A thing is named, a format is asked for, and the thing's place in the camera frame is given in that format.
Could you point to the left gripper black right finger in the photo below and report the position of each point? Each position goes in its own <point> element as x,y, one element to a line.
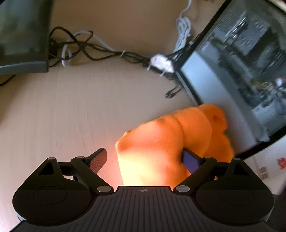
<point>201,172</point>

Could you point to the crumpled white paper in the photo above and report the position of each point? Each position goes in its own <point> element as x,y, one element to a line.
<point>161,64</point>

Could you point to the right computer monitor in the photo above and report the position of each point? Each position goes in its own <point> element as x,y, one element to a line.
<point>238,63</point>

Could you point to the orange garment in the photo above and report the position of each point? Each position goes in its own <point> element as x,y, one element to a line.
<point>151,154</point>

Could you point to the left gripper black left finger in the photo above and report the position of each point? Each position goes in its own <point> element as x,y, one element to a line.
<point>86,170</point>

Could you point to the left curved monitor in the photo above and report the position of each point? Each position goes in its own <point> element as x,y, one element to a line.
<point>24,36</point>

